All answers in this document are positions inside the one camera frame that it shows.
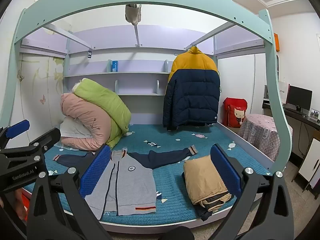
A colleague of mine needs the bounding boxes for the yellow and navy puffer jacket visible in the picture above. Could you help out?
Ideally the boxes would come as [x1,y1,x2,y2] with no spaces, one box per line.
[162,46,221,131]

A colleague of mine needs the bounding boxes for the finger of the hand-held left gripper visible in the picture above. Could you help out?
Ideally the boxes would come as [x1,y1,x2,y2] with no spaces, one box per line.
[0,119,30,151]
[0,127,61,166]

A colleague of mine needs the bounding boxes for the white pillow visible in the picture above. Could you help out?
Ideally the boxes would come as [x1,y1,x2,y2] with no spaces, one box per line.
[59,116,93,139]

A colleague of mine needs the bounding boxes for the folded dark clothes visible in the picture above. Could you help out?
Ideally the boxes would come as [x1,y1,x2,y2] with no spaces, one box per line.
[192,192,237,222]

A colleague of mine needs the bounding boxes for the tan cushion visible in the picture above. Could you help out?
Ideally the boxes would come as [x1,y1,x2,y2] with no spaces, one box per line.
[183,155,233,207]

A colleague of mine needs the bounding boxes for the lavender wall shelf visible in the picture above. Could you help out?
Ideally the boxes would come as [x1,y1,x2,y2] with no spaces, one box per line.
[63,59,175,96]

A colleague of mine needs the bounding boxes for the teal quilted bed cover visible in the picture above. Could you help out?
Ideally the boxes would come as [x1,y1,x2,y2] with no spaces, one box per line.
[24,124,272,227]

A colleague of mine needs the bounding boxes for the pink quilt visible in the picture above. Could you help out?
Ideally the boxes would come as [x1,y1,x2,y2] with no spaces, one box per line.
[60,93,118,152]

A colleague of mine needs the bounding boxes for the grey zip jacket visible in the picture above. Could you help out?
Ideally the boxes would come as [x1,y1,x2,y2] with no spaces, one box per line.
[52,145,198,217]

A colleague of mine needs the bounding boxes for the white paper bag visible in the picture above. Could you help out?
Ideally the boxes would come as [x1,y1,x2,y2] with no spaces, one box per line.
[279,81,290,105]

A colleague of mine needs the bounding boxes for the white cabinet door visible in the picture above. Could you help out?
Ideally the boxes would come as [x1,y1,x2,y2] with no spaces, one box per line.
[298,138,320,193]

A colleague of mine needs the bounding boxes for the green quilt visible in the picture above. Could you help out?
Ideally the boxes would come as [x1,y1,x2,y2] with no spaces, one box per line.
[74,78,132,150]

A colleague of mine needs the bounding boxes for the black computer monitor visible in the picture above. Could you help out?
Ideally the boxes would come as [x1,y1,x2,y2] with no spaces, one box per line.
[286,85,313,113]

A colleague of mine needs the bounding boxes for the red doll toy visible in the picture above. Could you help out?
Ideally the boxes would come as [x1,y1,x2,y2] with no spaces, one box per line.
[222,97,248,128]

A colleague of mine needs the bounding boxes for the dark desk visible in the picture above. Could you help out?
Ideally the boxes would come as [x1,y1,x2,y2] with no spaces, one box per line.
[262,100,320,155]

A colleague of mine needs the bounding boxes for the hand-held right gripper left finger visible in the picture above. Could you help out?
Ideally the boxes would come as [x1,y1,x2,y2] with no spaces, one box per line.
[26,144,113,240]

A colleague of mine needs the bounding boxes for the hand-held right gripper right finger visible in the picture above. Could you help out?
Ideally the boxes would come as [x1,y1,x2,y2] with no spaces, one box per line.
[210,144,294,240]

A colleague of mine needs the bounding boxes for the person's left hand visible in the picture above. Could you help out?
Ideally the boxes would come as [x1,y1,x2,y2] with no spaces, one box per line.
[0,191,25,220]

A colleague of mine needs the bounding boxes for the grey hanging cloth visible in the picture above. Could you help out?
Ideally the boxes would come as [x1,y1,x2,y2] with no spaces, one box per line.
[125,4,142,26]

